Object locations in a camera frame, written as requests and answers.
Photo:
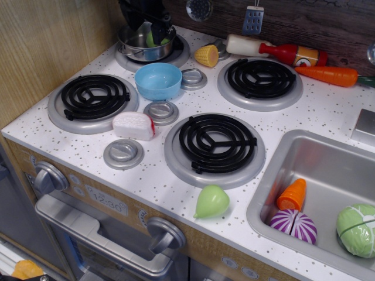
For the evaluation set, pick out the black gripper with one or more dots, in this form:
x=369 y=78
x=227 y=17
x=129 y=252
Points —
x=137 y=12

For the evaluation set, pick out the green toy broccoli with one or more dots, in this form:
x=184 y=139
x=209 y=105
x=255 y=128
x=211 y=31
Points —
x=150 y=41

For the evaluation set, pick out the small steel pan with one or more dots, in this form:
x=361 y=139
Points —
x=134 y=43

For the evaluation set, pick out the hanging silver strainer ladle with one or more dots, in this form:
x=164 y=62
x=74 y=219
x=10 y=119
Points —
x=199 y=10

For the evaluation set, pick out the light blue plastic bowl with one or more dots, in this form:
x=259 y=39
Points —
x=158 y=81

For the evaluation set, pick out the yellow toy corn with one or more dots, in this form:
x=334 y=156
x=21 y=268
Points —
x=207 y=55

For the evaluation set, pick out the silver stove knob back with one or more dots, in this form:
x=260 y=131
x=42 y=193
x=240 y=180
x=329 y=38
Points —
x=193 y=79

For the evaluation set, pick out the silver stove knob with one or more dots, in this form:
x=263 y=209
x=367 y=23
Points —
x=162 y=112
x=123 y=154
x=221 y=47
x=193 y=79

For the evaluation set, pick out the silver stove knob rear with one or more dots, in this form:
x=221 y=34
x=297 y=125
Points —
x=221 y=47

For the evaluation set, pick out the white toy bottle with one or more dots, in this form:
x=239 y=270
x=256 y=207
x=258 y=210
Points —
x=245 y=46

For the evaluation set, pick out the silver stove knob middle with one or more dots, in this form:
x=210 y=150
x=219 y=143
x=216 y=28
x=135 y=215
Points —
x=162 y=112

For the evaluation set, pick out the hanging silver slotted spatula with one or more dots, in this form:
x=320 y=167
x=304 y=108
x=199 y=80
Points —
x=253 y=19

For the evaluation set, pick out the white red toy radish slice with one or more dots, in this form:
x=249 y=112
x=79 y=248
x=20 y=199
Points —
x=134 y=125

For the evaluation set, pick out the front left black burner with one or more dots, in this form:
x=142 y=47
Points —
x=88 y=104

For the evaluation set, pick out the black burner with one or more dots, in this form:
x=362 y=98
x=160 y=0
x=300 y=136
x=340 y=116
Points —
x=262 y=85
x=216 y=149
x=88 y=104

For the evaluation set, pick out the back right black burner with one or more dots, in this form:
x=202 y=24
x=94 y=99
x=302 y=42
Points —
x=262 y=85

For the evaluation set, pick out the silver stove knob front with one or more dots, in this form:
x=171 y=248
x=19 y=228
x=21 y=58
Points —
x=123 y=154

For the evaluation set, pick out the front right black burner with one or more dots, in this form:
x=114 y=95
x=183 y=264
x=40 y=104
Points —
x=216 y=149

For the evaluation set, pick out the red toy ketchup bottle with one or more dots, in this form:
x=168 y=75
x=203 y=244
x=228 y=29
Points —
x=295 y=55

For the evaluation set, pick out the light green toy pear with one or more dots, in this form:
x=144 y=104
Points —
x=212 y=201

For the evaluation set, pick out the left silver oven knob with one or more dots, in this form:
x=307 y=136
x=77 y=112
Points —
x=49 y=178

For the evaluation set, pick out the silver oven knob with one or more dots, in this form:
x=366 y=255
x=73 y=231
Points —
x=49 y=178
x=165 y=235

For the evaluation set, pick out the right silver oven knob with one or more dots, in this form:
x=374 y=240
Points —
x=165 y=235

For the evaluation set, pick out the hanging silver spoon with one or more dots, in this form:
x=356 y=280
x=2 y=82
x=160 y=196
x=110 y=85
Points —
x=371 y=53

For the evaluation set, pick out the orange toy carrot piece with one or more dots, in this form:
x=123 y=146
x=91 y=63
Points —
x=293 y=196

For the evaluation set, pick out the silver faucet base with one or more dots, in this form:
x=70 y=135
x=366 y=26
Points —
x=364 y=128

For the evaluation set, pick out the silver sink basin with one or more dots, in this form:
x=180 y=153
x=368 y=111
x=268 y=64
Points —
x=337 y=175

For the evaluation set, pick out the purple striped toy onion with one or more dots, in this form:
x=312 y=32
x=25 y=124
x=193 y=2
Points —
x=295 y=224

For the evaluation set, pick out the green toy cabbage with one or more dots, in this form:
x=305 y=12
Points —
x=355 y=228

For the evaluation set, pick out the yellow toy on floor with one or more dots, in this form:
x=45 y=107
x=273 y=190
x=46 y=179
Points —
x=26 y=269

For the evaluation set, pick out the silver oven door handle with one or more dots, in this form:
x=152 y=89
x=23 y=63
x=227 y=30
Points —
x=96 y=253

